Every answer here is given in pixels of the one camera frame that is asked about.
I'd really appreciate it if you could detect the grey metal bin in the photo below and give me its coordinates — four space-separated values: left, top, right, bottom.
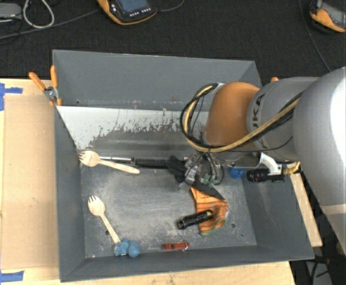
51 49 315 283

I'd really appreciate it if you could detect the black-handled metal tool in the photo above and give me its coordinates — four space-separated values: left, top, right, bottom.
99 155 188 184

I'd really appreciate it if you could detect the blue lumpy toy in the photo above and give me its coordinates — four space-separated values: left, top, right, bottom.
113 237 141 258

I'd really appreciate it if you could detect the black cylinder on white bracket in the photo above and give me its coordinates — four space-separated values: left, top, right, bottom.
246 152 286 183

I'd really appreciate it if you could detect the pale wooden spork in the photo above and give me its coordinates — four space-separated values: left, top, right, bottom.
87 195 122 245
77 150 141 175

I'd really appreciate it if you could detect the red-brown flat block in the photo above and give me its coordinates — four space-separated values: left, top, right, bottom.
161 242 190 251

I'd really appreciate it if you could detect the orange tiger-striped toy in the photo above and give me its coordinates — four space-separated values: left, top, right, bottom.
189 185 230 236

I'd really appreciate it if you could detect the brown cardboard board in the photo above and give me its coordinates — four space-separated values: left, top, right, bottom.
0 93 60 270

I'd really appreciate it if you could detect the black flashlight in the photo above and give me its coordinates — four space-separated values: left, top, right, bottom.
177 209 215 230

